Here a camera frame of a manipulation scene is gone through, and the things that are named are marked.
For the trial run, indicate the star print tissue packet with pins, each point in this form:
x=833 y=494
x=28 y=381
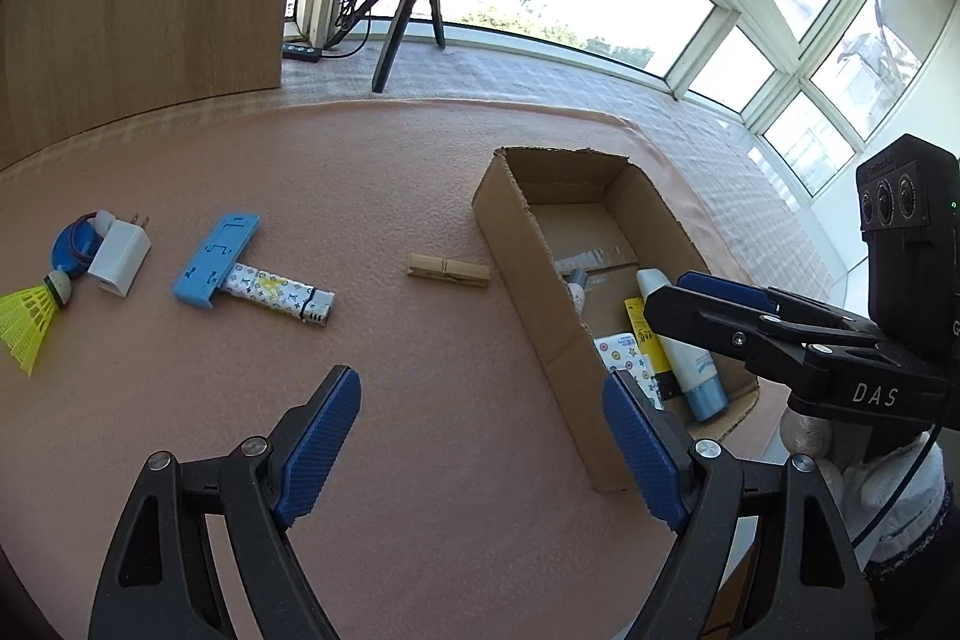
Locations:
x=619 y=355

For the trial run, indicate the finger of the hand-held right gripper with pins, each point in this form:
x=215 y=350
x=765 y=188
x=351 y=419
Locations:
x=727 y=289
x=705 y=317

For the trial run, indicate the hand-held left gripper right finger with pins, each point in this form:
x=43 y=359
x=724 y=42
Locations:
x=645 y=452

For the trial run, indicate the white charger plug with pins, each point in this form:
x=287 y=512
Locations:
x=118 y=254

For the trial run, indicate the blue plastic phone stand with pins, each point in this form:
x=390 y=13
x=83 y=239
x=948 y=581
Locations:
x=214 y=257

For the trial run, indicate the pink felt mat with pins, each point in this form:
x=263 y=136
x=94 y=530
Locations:
x=375 y=183

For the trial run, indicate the wooden clothespin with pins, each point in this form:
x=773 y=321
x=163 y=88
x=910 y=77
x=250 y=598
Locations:
x=446 y=270

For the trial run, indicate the white tube with blue cap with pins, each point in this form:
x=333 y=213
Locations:
x=694 y=370

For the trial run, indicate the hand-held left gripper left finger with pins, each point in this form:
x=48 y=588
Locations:
x=319 y=445

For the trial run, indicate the cardboard box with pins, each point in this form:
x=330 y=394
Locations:
x=540 y=280

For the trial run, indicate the white patterned lighter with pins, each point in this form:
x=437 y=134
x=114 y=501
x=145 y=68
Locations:
x=270 y=291

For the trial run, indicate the yellow plastic shuttlecock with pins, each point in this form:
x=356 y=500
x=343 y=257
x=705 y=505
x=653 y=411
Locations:
x=26 y=325

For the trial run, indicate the person's right hand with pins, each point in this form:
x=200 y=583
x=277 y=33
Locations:
x=892 y=497

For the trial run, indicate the small white bottle grey cap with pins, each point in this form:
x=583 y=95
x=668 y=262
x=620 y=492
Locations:
x=577 y=291

